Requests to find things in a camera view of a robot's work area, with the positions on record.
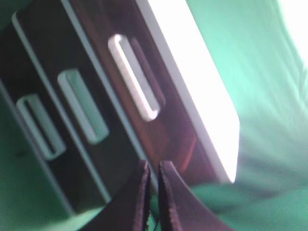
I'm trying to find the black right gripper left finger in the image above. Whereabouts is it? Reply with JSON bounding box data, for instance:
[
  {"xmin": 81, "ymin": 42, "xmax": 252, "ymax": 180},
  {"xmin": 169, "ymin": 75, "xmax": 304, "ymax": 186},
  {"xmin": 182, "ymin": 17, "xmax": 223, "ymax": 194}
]
[{"xmin": 83, "ymin": 160, "xmax": 151, "ymax": 231}]

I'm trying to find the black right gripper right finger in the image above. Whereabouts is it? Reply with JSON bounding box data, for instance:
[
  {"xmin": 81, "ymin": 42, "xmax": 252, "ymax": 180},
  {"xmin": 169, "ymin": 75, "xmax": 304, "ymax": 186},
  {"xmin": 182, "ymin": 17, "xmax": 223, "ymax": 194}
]
[{"xmin": 158, "ymin": 161, "xmax": 233, "ymax": 231}]

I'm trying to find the translucent purple drawer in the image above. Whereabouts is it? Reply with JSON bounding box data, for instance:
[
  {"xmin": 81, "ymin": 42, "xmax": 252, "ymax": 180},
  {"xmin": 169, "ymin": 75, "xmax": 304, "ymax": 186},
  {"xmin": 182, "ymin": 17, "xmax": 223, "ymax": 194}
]
[
  {"xmin": 0, "ymin": 24, "xmax": 108, "ymax": 215},
  {"xmin": 70, "ymin": 0, "xmax": 216, "ymax": 185},
  {"xmin": 12, "ymin": 0, "xmax": 146, "ymax": 197}
]

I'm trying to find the green cloth backdrop and cover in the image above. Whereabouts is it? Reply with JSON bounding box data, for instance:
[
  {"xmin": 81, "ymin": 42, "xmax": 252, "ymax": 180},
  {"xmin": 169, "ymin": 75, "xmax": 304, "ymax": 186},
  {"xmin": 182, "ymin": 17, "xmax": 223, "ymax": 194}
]
[{"xmin": 0, "ymin": 0, "xmax": 308, "ymax": 231}]

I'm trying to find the white plastic drawer cabinet frame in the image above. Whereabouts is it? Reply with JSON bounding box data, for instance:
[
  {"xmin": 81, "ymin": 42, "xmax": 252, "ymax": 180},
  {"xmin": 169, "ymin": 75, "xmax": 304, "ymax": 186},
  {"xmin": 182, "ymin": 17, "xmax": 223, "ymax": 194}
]
[{"xmin": 0, "ymin": 0, "xmax": 241, "ymax": 216}]

